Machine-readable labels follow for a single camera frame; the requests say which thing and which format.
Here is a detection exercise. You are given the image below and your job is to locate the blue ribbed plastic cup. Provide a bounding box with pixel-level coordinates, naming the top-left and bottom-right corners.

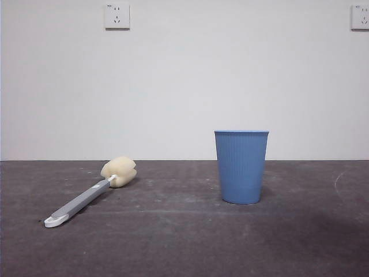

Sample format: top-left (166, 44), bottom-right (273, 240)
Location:
top-left (213, 129), bottom-right (270, 205)

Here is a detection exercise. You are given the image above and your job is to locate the grey-handled sponge cup brush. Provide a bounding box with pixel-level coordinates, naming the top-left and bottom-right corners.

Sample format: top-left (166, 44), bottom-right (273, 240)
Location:
top-left (43, 155), bottom-right (138, 229)

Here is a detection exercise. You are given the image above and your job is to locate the white wall socket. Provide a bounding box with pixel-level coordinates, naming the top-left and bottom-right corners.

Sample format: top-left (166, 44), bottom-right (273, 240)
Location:
top-left (351, 3), bottom-right (369, 31)
top-left (104, 2), bottom-right (131, 31)

